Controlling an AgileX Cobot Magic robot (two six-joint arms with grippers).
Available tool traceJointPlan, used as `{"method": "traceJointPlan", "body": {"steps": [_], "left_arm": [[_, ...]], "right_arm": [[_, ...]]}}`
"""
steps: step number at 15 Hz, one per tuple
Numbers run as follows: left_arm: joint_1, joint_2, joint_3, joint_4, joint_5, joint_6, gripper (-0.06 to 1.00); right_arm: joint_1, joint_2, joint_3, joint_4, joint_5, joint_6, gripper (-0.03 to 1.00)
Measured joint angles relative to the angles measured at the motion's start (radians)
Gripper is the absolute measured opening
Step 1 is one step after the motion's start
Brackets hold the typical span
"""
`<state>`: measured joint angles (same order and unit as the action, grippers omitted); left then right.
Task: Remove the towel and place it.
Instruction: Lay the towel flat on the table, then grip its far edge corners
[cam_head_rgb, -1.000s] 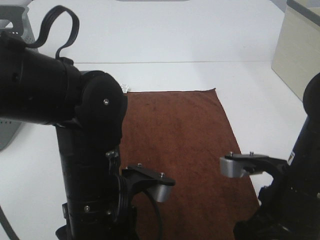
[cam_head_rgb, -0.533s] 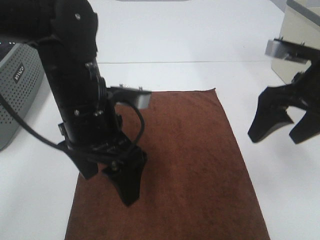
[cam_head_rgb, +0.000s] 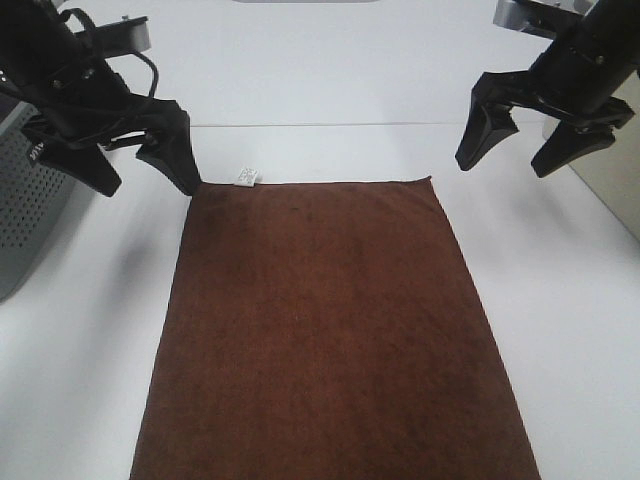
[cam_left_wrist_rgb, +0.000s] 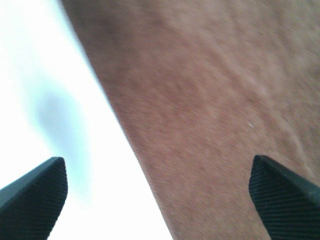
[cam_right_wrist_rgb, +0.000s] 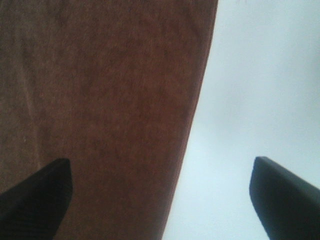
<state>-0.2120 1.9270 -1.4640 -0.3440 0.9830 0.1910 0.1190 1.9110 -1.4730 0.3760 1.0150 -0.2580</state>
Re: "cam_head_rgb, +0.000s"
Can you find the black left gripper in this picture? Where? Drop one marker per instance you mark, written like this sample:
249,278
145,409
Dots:
85,105

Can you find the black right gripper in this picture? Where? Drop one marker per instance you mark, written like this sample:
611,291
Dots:
573,80

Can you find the brown towel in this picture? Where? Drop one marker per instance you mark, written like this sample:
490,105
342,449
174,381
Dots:
327,331

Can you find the beige storage box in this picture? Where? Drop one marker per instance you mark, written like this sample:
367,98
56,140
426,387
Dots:
613,174

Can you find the grey perforated plastic basket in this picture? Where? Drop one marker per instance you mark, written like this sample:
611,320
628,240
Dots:
32,196

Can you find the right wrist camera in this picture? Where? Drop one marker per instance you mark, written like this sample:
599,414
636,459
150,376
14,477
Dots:
541,18

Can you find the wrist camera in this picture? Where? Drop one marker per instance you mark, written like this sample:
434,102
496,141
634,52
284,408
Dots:
541,18
121,38

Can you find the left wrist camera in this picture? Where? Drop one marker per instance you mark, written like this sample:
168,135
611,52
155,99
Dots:
121,38

